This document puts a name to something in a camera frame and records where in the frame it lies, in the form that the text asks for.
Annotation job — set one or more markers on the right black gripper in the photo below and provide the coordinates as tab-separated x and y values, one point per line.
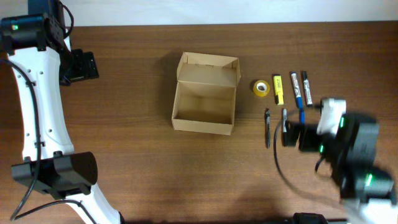
307	130

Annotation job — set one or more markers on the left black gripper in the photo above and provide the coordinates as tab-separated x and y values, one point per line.
87	67

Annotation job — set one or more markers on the blue ballpoint pen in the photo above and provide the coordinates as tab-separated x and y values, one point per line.
302	116

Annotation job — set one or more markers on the black permanent marker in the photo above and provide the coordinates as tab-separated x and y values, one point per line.
284	115

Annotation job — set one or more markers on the black whiteboard marker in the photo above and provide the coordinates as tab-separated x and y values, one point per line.
306	86

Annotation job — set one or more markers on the black clear ballpoint pen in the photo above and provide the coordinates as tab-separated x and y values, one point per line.
268	128

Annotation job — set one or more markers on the blue whiteboard marker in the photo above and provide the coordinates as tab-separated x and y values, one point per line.
297	92

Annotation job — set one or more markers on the yellow highlighter marker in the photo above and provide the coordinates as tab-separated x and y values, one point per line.
278	88

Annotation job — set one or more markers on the yellow clear tape roll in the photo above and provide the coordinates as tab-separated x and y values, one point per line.
261	88

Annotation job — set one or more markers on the brown cardboard box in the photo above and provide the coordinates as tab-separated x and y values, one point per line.
205	97

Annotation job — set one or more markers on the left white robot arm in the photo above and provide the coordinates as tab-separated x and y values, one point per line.
38	49

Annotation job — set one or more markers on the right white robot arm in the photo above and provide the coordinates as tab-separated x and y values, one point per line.
366	191

